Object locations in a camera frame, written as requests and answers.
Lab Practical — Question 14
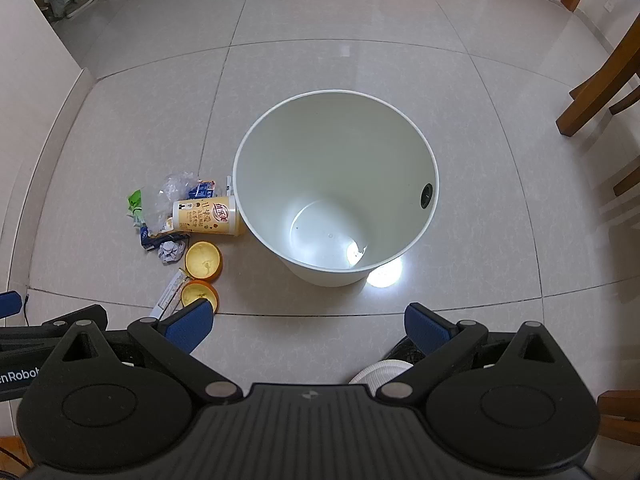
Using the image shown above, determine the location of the white trash bin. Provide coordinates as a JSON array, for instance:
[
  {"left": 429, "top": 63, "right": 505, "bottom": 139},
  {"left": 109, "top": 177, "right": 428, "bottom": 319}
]
[{"left": 232, "top": 90, "right": 442, "bottom": 288}]

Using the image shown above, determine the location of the crumpled paper ball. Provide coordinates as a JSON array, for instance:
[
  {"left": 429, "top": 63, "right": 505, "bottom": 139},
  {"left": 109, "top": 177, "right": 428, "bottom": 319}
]
[{"left": 157, "top": 240, "right": 187, "bottom": 264}]

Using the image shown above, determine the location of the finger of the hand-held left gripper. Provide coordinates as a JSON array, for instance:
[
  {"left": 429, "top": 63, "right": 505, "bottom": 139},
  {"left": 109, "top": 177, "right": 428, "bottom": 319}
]
[
  {"left": 0, "top": 291, "right": 25, "bottom": 319},
  {"left": 0, "top": 304, "right": 109, "bottom": 353}
]

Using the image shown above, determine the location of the black round object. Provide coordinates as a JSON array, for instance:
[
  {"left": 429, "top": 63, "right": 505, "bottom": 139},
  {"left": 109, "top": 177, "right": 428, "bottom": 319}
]
[{"left": 387, "top": 337, "right": 427, "bottom": 364}]

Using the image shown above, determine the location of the clear plastic wrap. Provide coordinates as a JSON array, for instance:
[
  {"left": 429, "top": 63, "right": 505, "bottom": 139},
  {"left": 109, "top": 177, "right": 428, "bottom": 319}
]
[{"left": 141, "top": 171, "right": 201, "bottom": 235}]

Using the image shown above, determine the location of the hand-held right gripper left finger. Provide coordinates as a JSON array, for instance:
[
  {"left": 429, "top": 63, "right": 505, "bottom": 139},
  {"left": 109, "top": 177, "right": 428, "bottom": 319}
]
[{"left": 55, "top": 299, "right": 245, "bottom": 405}]

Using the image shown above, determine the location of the green packet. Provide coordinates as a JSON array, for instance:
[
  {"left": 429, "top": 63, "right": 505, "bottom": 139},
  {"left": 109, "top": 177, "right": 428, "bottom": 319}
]
[{"left": 126, "top": 189, "right": 146, "bottom": 226}]

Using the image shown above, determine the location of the yellow milk tea cup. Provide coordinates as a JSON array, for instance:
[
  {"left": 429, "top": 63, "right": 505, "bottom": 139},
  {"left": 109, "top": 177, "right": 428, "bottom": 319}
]
[{"left": 172, "top": 197, "right": 247, "bottom": 237}]

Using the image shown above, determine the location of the white ribbed object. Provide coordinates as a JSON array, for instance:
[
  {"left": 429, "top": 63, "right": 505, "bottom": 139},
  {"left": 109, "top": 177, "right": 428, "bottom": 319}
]
[{"left": 349, "top": 360, "right": 416, "bottom": 386}]

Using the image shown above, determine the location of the white straw wrapper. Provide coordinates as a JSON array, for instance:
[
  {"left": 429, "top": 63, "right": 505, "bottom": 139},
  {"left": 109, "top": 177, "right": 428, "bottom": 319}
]
[{"left": 150, "top": 272, "right": 188, "bottom": 319}]

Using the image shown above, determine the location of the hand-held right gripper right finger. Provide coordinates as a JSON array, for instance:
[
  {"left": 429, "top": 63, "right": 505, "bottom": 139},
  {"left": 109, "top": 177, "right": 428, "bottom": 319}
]
[{"left": 377, "top": 302, "right": 568, "bottom": 405}]

